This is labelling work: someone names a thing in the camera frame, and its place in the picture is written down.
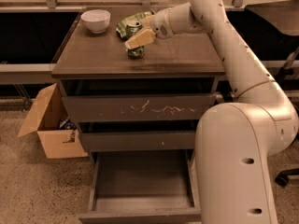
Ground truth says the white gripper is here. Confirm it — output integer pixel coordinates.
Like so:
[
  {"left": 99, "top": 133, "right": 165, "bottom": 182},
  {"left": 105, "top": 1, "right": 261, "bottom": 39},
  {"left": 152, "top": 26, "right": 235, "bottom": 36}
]
[{"left": 125, "top": 8, "right": 175, "bottom": 49}]

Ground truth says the green soda can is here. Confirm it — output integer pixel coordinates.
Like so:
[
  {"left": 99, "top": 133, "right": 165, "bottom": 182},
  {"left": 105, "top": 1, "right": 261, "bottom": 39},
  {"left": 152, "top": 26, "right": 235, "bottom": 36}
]
[{"left": 125, "top": 20, "right": 146, "bottom": 60}]

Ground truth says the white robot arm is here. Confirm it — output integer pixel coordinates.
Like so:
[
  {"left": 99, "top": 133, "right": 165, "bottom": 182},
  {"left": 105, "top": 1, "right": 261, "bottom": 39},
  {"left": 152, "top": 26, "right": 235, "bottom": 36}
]
[{"left": 125, "top": 0, "right": 298, "bottom": 224}]

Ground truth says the top grey drawer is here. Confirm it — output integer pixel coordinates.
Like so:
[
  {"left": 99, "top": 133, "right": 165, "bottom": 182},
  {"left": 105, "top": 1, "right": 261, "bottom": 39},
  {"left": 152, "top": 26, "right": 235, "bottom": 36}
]
[{"left": 63, "top": 77, "right": 215, "bottom": 122}]

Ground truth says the grey drawer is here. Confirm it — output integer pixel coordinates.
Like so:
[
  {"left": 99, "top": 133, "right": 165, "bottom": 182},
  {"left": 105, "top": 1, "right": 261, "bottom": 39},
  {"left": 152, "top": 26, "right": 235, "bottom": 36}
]
[
  {"left": 79, "top": 150, "right": 201, "bottom": 224},
  {"left": 63, "top": 77, "right": 215, "bottom": 122},
  {"left": 79, "top": 119, "right": 198, "bottom": 152}
]

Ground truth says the grey drawer cabinet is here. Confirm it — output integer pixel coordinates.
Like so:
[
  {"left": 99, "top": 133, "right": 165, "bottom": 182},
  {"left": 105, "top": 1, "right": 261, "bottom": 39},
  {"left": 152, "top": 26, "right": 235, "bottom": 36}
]
[{"left": 50, "top": 6, "right": 227, "bottom": 166}]

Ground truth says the middle grey drawer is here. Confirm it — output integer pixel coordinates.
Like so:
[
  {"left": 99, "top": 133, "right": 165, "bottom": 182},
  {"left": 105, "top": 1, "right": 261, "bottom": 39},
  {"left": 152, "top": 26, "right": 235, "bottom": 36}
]
[{"left": 79, "top": 119, "right": 198, "bottom": 152}]

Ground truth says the bottom grey drawer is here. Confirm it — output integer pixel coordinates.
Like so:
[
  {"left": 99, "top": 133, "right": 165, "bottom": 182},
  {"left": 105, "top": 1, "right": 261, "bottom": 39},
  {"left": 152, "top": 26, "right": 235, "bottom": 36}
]
[{"left": 79, "top": 150, "right": 201, "bottom": 224}]

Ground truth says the green chip bag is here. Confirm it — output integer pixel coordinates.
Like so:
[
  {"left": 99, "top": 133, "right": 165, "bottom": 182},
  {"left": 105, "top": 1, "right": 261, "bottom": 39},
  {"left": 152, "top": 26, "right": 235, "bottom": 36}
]
[{"left": 116, "top": 11, "right": 152, "bottom": 40}]

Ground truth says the white ceramic bowl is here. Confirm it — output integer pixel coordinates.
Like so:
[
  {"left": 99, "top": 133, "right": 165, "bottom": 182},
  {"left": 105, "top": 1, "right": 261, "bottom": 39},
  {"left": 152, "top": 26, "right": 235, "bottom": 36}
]
[{"left": 81, "top": 9, "right": 110, "bottom": 34}]

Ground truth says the open cardboard box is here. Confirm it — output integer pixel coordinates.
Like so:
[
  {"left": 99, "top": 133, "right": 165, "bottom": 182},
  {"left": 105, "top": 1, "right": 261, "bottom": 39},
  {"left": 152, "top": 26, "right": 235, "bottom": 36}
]
[{"left": 18, "top": 84, "right": 88, "bottom": 159}]

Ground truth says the black office chair base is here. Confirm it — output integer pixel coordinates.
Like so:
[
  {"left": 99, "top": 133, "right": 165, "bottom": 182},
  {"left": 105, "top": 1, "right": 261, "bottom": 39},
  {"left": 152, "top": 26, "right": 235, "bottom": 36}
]
[{"left": 275, "top": 168, "right": 299, "bottom": 188}]

